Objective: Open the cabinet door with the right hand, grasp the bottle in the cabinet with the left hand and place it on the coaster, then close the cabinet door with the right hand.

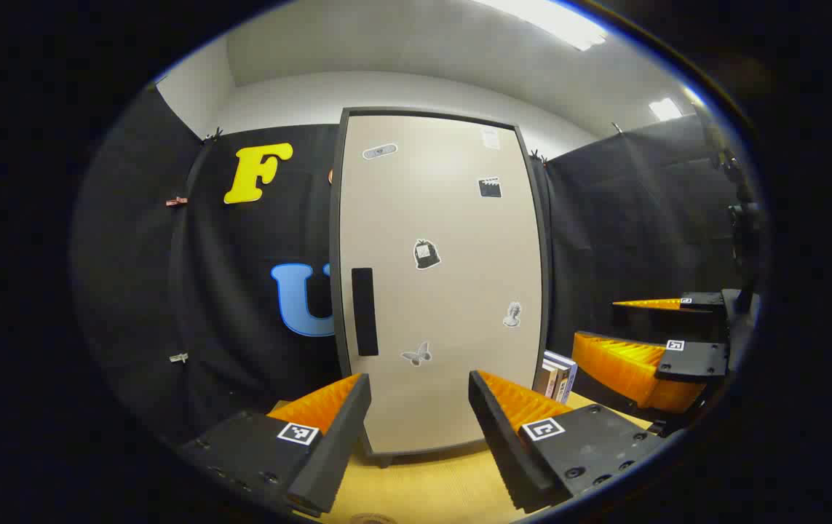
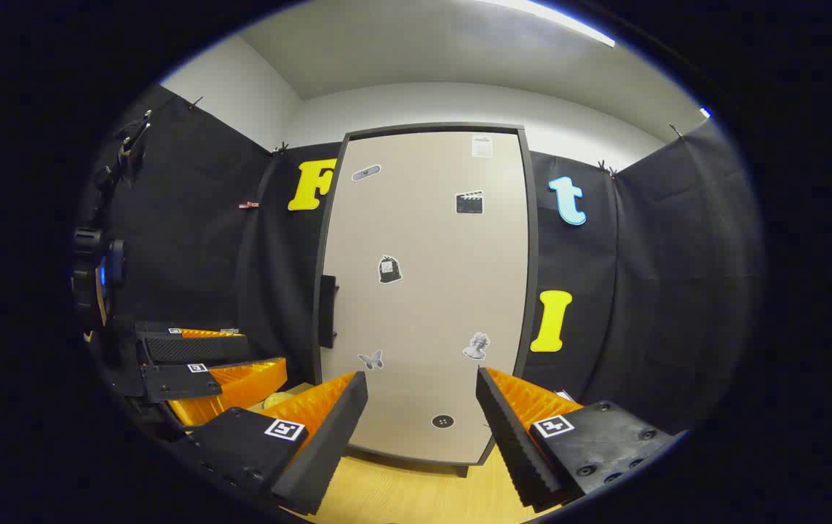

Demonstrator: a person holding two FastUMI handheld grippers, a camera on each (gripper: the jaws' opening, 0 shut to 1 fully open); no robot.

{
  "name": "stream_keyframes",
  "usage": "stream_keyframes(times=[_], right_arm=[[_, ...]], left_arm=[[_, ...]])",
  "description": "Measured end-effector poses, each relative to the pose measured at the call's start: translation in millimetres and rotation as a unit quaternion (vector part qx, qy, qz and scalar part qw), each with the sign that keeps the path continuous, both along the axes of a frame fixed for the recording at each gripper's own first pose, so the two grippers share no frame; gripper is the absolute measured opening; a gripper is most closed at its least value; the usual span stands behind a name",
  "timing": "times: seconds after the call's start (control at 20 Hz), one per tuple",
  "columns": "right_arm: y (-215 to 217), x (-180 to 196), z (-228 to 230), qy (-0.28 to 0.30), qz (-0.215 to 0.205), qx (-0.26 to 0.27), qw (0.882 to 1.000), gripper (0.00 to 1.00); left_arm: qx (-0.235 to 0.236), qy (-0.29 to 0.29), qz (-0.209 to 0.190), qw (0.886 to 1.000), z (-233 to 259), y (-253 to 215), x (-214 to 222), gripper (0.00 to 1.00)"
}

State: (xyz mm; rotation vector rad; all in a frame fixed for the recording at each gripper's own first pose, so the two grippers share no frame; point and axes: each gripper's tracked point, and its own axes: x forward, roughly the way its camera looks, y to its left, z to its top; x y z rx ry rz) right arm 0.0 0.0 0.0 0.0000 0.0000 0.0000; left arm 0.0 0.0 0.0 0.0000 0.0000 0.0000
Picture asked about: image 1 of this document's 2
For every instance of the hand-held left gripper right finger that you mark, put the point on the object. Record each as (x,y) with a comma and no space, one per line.
(503,451)

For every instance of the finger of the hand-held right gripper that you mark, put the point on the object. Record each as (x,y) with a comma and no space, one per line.
(692,360)
(703,302)

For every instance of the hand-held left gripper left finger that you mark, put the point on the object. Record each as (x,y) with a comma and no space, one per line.
(335,451)

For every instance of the dark grey cabinet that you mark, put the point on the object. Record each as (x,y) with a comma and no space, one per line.
(335,218)

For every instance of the book with brown cover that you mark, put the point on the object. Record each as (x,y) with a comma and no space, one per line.
(543,380)

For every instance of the book with white blue cover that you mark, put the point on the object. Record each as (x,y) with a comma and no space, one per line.
(571,375)

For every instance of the square ceiling light panel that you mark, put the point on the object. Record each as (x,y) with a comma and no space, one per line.
(665,109)

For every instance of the black backdrop cloth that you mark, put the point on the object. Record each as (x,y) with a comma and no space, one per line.
(139,291)

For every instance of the copper clip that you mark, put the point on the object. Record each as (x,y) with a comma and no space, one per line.
(176,201)

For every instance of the long ceiling light panel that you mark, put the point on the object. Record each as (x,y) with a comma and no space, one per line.
(554,22)

